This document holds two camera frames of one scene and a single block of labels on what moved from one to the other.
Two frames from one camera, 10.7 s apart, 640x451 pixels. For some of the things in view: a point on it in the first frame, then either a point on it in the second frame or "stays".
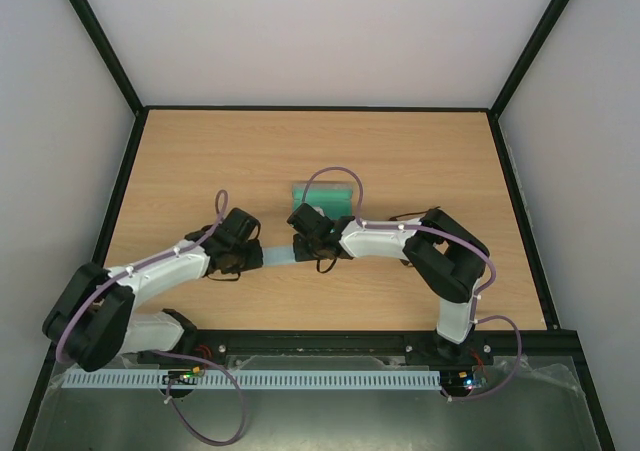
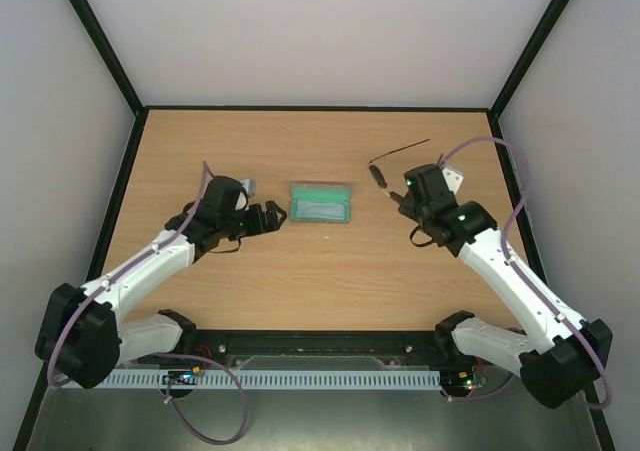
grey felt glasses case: [334, 198] stays
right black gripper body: [303, 247] -> [406, 204]
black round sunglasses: [409, 214] -> [380, 179]
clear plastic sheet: [492, 405] stays
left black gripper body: [245, 260] -> [254, 226]
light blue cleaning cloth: [275, 255] -> [320, 210]
